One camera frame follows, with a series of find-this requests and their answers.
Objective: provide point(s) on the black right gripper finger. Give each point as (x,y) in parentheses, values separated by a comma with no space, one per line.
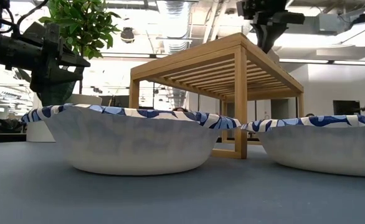
(269,35)

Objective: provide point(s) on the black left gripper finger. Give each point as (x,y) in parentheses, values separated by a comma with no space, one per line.
(65,75)
(76,61)

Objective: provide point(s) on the blue patterned paper bowl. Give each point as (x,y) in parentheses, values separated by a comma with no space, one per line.
(325,146)
(132,143)

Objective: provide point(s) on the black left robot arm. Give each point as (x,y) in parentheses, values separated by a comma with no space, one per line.
(8,49)

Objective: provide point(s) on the wooden slatted shelf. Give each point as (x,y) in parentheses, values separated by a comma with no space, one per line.
(241,93)

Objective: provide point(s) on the dark mottled leaf plant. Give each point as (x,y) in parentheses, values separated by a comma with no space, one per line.
(56,95)

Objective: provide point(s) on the leafy green plant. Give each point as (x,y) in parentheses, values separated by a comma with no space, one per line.
(83,21)

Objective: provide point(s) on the black ceiling dome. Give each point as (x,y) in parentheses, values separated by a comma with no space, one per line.
(127,35)

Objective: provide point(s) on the person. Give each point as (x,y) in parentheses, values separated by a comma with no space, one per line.
(309,115)
(180,109)

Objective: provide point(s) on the black monitor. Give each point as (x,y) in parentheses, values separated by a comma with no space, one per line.
(346,107)

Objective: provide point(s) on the silver ceiling duct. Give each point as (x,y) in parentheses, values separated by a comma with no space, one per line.
(173,21)

